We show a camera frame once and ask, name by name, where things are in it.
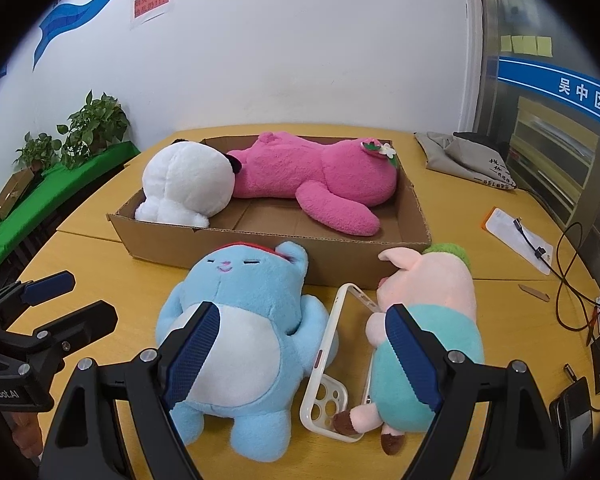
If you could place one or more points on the yellow framed cabinet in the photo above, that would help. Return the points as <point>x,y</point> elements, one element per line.
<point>522,110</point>

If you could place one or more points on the small potted green plant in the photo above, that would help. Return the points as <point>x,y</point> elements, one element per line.
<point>37,150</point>

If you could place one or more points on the white phone case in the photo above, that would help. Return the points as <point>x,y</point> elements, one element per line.
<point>316,422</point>

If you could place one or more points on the red wall sign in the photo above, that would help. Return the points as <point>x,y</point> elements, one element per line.
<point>152,5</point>

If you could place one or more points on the green cloth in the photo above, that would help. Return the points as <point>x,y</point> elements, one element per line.
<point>55,185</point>

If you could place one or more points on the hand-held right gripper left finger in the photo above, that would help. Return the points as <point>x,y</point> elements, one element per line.
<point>195,355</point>

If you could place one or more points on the yellow sticky note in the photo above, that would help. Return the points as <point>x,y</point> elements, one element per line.
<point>521,44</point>
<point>545,46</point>
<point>533,45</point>
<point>506,44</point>

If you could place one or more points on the large potted green plant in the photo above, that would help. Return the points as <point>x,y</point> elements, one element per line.
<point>95,120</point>

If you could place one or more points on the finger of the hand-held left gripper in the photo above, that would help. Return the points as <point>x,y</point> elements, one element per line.
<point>80,325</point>
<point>50,286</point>

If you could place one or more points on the person's left hand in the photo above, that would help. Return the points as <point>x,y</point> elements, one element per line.
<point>27,435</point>

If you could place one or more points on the blue wall decal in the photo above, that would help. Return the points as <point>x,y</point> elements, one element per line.
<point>60,17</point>

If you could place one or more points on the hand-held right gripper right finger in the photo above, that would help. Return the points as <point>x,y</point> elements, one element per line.
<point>410,355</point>

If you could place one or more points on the grey cloth bag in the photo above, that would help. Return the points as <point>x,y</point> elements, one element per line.
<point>460,165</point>

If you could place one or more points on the small open cardboard box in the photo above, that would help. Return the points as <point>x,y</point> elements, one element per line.
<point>15,190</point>

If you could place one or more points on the pink pig plush toy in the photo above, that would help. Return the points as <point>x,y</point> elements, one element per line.
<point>430,285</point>

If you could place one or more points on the blue window banner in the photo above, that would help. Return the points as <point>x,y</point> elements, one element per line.
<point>530,75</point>

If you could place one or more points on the blue plush toy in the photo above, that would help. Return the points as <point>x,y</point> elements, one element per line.
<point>250,290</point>

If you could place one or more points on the small wooden stick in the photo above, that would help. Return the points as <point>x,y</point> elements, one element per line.
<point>535,293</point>

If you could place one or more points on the brown cardboard box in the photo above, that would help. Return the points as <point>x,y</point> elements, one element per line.
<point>340,260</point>

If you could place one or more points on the white plush toy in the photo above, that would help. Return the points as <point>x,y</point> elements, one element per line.
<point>190,180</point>

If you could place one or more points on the white paper on orange board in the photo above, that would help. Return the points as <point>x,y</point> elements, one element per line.
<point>505,225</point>

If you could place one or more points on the black phone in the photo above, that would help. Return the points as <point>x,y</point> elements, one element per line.
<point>572,420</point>

